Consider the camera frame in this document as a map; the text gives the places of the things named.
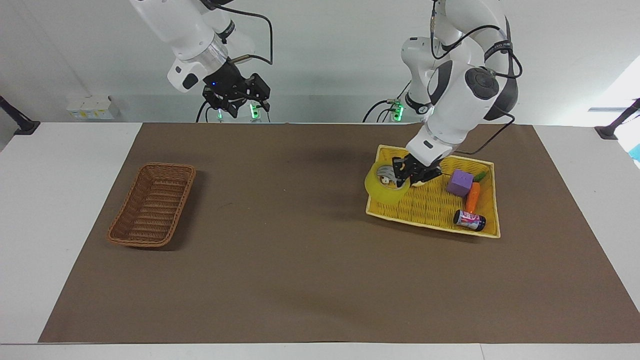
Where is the black can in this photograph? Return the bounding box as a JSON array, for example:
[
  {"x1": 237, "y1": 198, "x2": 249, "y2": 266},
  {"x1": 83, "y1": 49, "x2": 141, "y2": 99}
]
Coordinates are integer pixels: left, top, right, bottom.
[{"x1": 453, "y1": 209, "x2": 487, "y2": 232}]

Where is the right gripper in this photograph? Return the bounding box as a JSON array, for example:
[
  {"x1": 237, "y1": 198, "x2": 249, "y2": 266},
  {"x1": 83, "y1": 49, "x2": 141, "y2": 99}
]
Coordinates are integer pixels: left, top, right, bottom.
[{"x1": 202, "y1": 60, "x2": 272, "y2": 119}]

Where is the brown wicker basket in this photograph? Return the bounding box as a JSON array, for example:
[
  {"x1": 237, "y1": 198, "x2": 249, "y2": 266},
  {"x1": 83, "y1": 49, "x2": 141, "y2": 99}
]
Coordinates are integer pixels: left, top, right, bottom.
[{"x1": 106, "y1": 162, "x2": 197, "y2": 248}]

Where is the yellow tape roll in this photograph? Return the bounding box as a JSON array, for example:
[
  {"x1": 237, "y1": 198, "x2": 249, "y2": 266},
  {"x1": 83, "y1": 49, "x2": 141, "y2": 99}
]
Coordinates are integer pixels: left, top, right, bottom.
[{"x1": 364, "y1": 161, "x2": 412, "y2": 204}]

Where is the orange toy carrot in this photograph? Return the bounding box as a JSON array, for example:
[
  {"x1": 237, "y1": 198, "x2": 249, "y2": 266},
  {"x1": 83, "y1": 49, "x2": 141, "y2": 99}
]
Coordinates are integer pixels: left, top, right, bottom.
[{"x1": 465, "y1": 170, "x2": 489, "y2": 214}]

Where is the black stand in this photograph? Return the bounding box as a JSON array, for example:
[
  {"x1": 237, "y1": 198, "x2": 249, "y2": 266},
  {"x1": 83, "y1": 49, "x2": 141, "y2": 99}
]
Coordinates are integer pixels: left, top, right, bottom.
[
  {"x1": 0, "y1": 95, "x2": 41, "y2": 136},
  {"x1": 594, "y1": 98, "x2": 640, "y2": 141}
]

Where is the yellow woven basket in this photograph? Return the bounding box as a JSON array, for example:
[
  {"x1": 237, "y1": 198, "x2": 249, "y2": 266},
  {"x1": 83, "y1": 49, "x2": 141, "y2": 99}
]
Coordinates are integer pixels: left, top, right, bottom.
[{"x1": 365, "y1": 144, "x2": 501, "y2": 239}]

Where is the purple cube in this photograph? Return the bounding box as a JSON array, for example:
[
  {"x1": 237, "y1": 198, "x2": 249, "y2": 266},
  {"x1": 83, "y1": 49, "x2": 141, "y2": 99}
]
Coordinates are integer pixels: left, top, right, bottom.
[{"x1": 446, "y1": 169, "x2": 474, "y2": 197}]

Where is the white power strip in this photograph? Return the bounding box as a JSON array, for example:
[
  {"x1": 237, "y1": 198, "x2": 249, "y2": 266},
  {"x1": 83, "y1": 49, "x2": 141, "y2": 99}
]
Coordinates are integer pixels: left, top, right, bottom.
[{"x1": 66, "y1": 95, "x2": 120, "y2": 121}]

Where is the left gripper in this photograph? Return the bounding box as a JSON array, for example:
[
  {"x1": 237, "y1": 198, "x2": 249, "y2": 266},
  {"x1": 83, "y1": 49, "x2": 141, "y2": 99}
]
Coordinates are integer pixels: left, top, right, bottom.
[{"x1": 391, "y1": 153, "x2": 444, "y2": 189}]

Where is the grey white toy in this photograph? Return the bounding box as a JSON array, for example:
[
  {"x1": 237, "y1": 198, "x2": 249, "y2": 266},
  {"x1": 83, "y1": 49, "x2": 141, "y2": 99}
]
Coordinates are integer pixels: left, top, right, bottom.
[{"x1": 376, "y1": 166, "x2": 399, "y2": 190}]

